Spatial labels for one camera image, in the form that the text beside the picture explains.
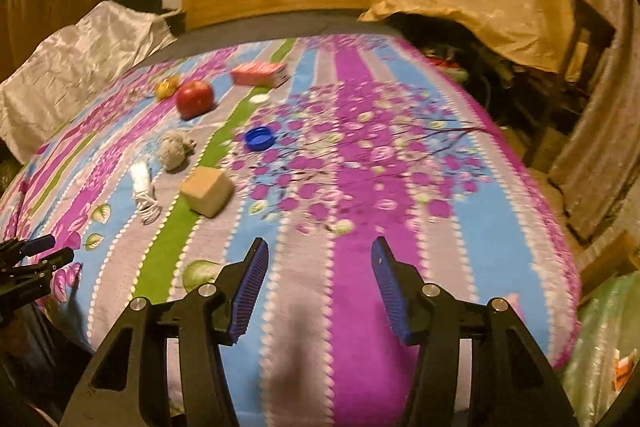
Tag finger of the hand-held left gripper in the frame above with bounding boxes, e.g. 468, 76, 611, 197
0, 234, 57, 260
0, 247, 76, 283

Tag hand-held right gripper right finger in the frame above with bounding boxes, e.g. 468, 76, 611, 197
371, 236, 581, 427

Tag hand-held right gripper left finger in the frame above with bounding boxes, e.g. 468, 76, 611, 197
60, 237, 271, 427

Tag bin with green liner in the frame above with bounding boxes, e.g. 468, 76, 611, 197
560, 269, 640, 408

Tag red and white wrapper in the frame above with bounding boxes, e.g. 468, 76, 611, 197
614, 347, 638, 388

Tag tan cube block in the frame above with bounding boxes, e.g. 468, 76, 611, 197
179, 167, 235, 218

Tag floral striped blanket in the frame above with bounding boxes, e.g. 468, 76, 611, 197
0, 32, 583, 427

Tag blue bottle cap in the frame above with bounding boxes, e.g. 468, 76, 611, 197
244, 127, 277, 152

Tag grey fluffy ball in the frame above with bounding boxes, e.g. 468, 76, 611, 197
158, 130, 198, 172

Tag white satin cloth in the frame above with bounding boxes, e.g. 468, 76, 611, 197
0, 0, 180, 165

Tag red apple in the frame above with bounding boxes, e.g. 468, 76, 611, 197
175, 80, 216, 120

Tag small yellow toy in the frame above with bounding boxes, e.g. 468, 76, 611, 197
154, 75, 181, 102

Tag pink tissue pack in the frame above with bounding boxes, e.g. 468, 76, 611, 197
230, 61, 291, 88

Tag light wooden stool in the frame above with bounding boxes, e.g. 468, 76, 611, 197
577, 229, 640, 295

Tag black cloth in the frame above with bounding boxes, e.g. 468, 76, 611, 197
107, 0, 186, 30

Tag yellow satin cloth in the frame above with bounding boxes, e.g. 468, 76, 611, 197
359, 0, 576, 75

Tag dark wooden chair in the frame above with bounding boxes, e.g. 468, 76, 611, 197
520, 0, 617, 168

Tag white charger cable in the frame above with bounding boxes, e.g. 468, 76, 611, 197
130, 159, 163, 225

